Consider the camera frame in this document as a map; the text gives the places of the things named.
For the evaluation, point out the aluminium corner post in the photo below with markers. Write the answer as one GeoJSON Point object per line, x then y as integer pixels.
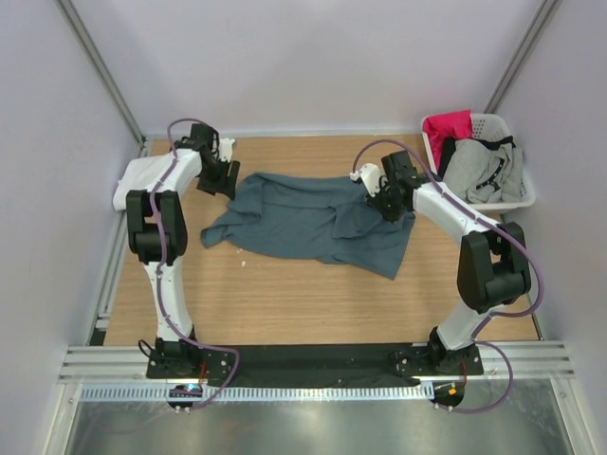
{"type": "Point", "coordinates": [532, 35]}
{"type": "Point", "coordinates": [90, 49]}

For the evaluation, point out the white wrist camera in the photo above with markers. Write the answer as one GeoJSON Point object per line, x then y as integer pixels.
{"type": "Point", "coordinates": [370, 176]}
{"type": "Point", "coordinates": [225, 149]}

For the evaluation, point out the red t-shirt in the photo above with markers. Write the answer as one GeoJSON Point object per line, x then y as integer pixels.
{"type": "Point", "coordinates": [456, 124]}

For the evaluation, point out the left aluminium corner post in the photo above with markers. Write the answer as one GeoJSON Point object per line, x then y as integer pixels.
{"type": "Point", "coordinates": [90, 49]}

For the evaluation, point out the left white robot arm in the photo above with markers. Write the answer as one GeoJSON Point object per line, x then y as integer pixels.
{"type": "Point", "coordinates": [150, 194]}

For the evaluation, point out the white plastic laundry basket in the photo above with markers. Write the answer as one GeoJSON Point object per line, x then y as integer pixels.
{"type": "Point", "coordinates": [492, 128]}

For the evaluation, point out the grey t-shirt black trim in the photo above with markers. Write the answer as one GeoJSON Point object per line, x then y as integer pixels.
{"type": "Point", "coordinates": [481, 171]}

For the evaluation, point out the blue-grey t-shirt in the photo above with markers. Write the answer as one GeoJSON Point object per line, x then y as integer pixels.
{"type": "Point", "coordinates": [323, 219]}

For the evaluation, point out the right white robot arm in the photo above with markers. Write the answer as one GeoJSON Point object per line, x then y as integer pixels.
{"type": "Point", "coordinates": [492, 270]}

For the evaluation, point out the right aluminium corner post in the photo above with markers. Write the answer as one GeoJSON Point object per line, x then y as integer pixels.
{"type": "Point", "coordinates": [532, 35]}

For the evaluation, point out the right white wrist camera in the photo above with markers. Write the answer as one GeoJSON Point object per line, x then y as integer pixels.
{"type": "Point", "coordinates": [370, 176]}

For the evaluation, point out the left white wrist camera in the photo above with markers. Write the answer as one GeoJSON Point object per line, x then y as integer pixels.
{"type": "Point", "coordinates": [225, 149]}

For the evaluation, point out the folded white t-shirt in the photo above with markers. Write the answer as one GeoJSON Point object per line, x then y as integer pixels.
{"type": "Point", "coordinates": [140, 174]}

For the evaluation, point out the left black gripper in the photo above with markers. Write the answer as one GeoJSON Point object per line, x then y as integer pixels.
{"type": "Point", "coordinates": [229, 187]}

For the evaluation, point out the white slotted cable duct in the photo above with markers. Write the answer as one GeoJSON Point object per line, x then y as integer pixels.
{"type": "Point", "coordinates": [186, 393]}

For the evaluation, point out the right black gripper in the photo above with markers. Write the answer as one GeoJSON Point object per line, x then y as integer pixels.
{"type": "Point", "coordinates": [376, 203]}

